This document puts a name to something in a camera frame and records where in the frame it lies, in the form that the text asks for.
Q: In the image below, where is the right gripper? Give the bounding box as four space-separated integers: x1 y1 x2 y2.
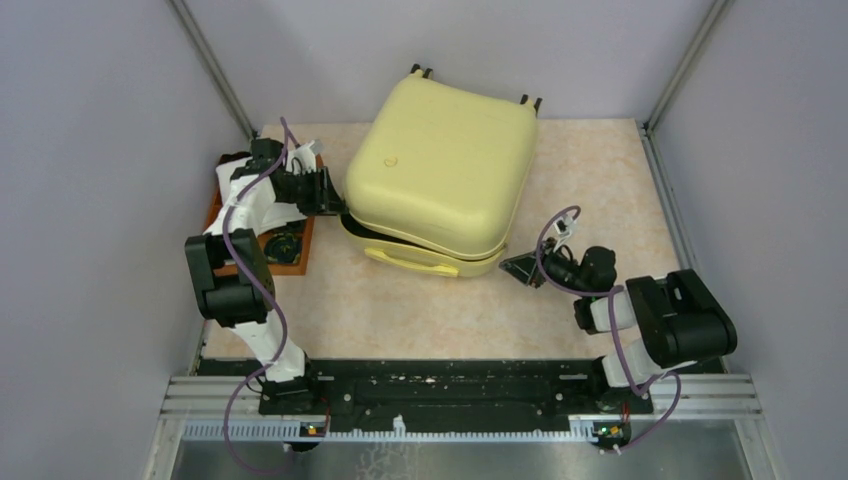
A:
499 237 590 298

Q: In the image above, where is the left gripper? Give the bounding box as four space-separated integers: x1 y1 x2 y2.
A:
278 166 350 216

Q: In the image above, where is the yellow hard-shell suitcase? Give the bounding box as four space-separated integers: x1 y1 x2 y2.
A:
339 64 542 278

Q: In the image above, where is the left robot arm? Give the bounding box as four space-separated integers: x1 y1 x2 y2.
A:
184 138 347 414

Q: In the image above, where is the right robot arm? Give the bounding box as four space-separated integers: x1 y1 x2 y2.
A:
499 239 738 412

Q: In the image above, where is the dark round patterned item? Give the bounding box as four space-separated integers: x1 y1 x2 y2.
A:
264 232 302 265

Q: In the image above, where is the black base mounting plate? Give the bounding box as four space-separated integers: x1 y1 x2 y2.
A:
196 360 717 449

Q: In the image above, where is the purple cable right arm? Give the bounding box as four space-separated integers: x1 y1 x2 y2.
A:
535 205 684 457

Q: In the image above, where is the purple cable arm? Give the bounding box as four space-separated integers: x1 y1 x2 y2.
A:
222 116 293 477
535 205 684 457

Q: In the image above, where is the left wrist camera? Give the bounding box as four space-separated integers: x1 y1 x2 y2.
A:
287 139 323 174

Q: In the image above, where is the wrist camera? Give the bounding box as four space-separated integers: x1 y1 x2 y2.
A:
287 139 323 174
553 214 577 247

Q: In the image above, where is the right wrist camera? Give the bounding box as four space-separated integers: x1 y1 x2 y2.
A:
553 214 577 247

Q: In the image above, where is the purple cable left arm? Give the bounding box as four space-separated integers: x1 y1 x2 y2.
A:
222 116 293 477

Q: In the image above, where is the left corner aluminium post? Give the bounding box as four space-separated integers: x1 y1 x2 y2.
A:
165 0 257 139

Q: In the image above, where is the corner aluminium post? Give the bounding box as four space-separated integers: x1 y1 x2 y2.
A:
165 0 257 139
643 0 735 136

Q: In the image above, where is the aluminium rail frame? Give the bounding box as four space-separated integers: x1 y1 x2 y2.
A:
140 119 790 480

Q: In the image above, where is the right corner aluminium post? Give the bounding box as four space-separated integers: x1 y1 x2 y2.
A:
643 0 735 136

